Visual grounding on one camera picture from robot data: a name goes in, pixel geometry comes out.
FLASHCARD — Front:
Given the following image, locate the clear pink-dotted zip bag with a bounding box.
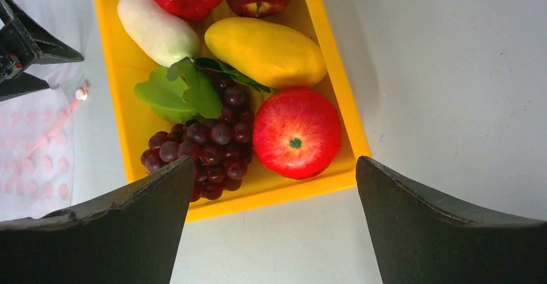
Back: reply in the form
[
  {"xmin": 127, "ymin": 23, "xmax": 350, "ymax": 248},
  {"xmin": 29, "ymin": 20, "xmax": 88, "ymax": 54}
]
[{"xmin": 1, "ymin": 65, "xmax": 88, "ymax": 221}]

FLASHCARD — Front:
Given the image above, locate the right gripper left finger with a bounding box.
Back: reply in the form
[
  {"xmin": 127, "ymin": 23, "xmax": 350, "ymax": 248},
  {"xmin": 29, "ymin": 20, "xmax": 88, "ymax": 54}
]
[{"xmin": 1, "ymin": 157, "xmax": 195, "ymax": 283}]

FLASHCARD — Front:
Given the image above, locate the white radish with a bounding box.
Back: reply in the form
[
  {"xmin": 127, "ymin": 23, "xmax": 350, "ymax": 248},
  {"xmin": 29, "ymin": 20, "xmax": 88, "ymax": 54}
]
[{"xmin": 117, "ymin": 0, "xmax": 200, "ymax": 67}]

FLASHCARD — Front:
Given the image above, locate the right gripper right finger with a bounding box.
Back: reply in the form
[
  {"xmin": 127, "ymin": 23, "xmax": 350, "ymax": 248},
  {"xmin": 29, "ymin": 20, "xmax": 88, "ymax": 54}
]
[{"xmin": 356, "ymin": 156, "xmax": 546, "ymax": 283}]

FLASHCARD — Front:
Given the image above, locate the yellow plastic tray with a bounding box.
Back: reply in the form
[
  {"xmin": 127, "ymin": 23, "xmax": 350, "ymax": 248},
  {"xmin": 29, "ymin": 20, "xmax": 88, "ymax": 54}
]
[{"xmin": 94, "ymin": 0, "xmax": 372, "ymax": 222}]

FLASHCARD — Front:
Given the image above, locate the bright red apple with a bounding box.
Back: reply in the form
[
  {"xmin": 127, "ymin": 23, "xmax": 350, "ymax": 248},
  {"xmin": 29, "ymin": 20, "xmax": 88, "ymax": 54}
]
[{"xmin": 252, "ymin": 88, "xmax": 343, "ymax": 180}]

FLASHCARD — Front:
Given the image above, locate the green leafy vegetable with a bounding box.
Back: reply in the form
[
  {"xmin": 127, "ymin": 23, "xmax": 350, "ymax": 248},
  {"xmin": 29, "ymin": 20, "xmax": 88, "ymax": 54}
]
[{"xmin": 134, "ymin": 57, "xmax": 272, "ymax": 123}]

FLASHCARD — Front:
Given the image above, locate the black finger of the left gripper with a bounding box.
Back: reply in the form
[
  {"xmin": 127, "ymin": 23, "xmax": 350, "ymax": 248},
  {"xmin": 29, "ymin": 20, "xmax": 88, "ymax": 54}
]
[{"xmin": 1, "ymin": 0, "xmax": 85, "ymax": 101}]

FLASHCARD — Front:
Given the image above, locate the yellow mango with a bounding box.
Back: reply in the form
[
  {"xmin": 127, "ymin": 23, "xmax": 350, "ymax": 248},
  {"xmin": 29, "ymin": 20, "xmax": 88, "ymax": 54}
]
[{"xmin": 204, "ymin": 17, "xmax": 328, "ymax": 89}]

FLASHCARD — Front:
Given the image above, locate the purple grape bunch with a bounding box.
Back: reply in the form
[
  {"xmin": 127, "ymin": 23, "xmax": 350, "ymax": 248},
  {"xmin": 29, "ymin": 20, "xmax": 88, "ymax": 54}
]
[{"xmin": 140, "ymin": 70, "xmax": 255, "ymax": 202}]

